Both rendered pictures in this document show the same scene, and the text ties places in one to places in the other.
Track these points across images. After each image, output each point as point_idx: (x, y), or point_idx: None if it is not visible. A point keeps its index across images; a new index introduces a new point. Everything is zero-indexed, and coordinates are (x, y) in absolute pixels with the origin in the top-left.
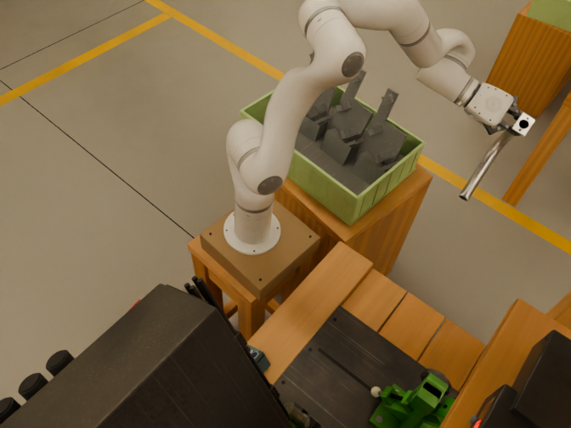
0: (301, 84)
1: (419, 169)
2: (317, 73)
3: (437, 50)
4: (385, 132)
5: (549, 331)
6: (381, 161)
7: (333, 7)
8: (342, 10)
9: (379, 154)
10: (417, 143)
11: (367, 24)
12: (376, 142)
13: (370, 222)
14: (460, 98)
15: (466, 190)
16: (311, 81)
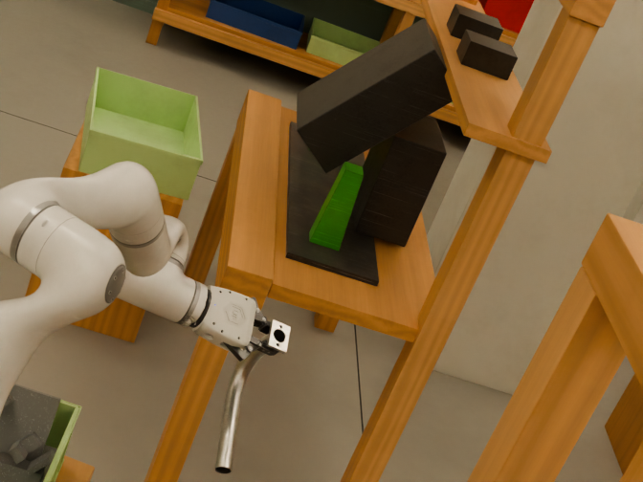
0: (26, 327)
1: (66, 461)
2: (64, 304)
3: (168, 248)
4: (17, 404)
5: None
6: (25, 457)
7: (52, 203)
8: (59, 206)
9: (18, 445)
10: (65, 411)
11: (98, 222)
12: (2, 425)
13: None
14: (189, 315)
15: (225, 456)
16: (48, 318)
